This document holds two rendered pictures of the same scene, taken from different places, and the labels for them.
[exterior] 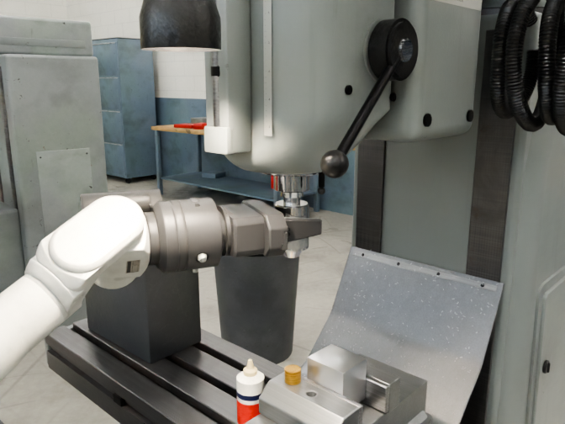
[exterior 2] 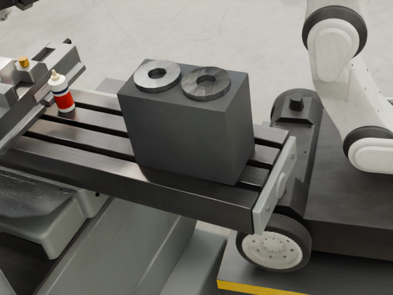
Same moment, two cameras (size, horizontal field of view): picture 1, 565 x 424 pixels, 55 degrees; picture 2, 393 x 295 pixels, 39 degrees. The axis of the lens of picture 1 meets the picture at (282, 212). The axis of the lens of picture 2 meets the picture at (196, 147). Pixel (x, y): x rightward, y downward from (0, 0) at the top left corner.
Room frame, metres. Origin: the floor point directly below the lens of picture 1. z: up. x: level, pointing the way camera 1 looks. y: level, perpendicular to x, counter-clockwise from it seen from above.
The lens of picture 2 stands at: (1.83, 0.13, 1.72)
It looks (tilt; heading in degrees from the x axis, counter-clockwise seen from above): 42 degrees down; 170
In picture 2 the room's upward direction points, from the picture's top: 11 degrees counter-clockwise
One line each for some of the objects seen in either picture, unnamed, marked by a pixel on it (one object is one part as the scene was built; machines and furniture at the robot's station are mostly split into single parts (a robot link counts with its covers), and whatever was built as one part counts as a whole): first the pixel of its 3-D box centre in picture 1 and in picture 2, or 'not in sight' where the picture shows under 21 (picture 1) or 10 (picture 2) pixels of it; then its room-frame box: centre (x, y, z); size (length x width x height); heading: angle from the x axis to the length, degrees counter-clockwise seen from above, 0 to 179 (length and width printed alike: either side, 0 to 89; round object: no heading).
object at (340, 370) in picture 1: (336, 378); (0, 74); (0.65, -0.07, 1.03); 0.06 x 0.05 x 0.06; 47
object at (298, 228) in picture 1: (300, 229); not in sight; (0.67, -0.02, 1.23); 0.06 x 0.02 x 0.03; 112
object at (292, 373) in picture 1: (293, 374); (23, 61); (0.64, -0.01, 1.04); 0.02 x 0.02 x 0.02
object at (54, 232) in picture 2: not in sight; (61, 158); (0.70, -0.01, 0.78); 0.50 x 0.35 x 0.12; 137
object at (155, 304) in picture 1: (139, 288); (188, 118); (0.99, 0.28, 1.02); 0.22 x 0.12 x 0.20; 48
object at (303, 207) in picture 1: (292, 206); not in sight; (0.70, -0.01, 1.26); 0.05 x 0.05 x 0.01
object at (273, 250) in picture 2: not in sight; (273, 243); (0.96, 0.45, 0.50); 0.20 x 0.05 x 0.20; 57
